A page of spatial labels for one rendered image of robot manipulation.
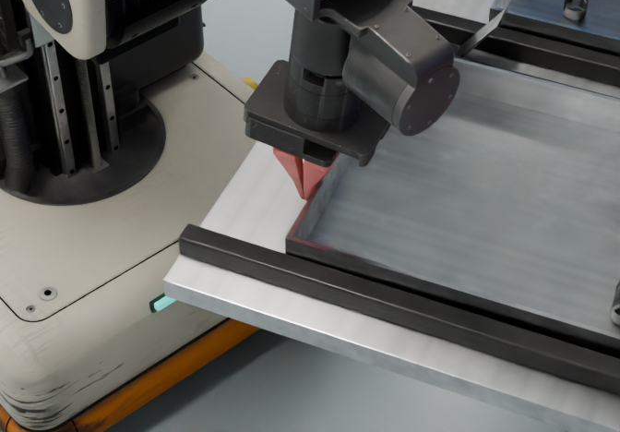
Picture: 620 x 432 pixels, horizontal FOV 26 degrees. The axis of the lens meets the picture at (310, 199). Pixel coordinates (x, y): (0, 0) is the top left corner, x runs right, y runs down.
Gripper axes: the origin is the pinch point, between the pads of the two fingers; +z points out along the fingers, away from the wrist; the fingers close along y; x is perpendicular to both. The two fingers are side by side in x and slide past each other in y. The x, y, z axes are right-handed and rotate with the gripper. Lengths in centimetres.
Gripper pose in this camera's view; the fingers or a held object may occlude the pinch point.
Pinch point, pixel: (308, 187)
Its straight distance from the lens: 107.6
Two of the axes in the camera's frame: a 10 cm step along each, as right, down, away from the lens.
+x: 4.0, -6.5, 6.5
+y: 9.1, 3.6, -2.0
